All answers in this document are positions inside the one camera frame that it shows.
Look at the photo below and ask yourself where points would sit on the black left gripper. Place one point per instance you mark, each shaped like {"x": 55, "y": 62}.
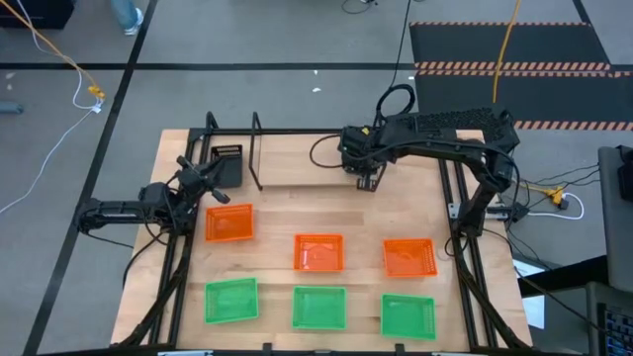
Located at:
{"x": 195, "y": 179}

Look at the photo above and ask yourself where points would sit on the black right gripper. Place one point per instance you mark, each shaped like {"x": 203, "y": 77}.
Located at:
{"x": 361, "y": 148}

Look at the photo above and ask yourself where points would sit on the black plastic basket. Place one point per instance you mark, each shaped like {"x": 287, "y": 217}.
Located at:
{"x": 231, "y": 170}

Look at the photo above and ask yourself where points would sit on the orange plastic basket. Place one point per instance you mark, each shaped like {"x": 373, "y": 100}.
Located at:
{"x": 319, "y": 253}
{"x": 230, "y": 222}
{"x": 409, "y": 258}

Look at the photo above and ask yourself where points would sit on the green plastic basket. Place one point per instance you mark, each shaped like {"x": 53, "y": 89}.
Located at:
{"x": 408, "y": 316}
{"x": 231, "y": 300}
{"x": 319, "y": 307}

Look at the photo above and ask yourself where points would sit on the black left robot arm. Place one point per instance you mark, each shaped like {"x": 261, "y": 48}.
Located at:
{"x": 118, "y": 210}

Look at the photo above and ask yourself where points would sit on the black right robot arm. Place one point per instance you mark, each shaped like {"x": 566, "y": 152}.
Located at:
{"x": 445, "y": 143}

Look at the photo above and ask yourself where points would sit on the yellow power plug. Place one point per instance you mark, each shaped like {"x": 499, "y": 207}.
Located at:
{"x": 556, "y": 194}

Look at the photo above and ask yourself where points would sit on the person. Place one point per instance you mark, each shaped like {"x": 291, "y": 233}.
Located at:
{"x": 123, "y": 12}

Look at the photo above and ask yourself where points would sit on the white paper sheet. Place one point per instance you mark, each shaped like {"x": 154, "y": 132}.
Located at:
{"x": 531, "y": 301}

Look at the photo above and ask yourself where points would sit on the black hazard-striped floor mat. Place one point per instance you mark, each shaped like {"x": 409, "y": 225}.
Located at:
{"x": 519, "y": 44}

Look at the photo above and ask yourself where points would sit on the black bar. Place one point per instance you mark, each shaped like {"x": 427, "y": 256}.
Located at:
{"x": 569, "y": 277}

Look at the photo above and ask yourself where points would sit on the grey cylindrical object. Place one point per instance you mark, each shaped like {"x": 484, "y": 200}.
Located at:
{"x": 10, "y": 108}

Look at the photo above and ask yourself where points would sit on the grey cabinet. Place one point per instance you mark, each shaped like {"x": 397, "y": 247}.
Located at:
{"x": 615, "y": 222}

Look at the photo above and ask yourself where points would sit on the black case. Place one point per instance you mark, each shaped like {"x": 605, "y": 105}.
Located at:
{"x": 34, "y": 12}

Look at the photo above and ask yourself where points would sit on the black device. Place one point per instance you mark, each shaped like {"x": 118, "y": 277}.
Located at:
{"x": 626, "y": 178}

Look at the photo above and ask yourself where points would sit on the keyboard with lit keys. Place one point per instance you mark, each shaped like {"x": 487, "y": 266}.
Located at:
{"x": 620, "y": 331}

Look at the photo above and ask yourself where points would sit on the silver mounting bracket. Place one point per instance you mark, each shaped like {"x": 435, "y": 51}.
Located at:
{"x": 454, "y": 210}

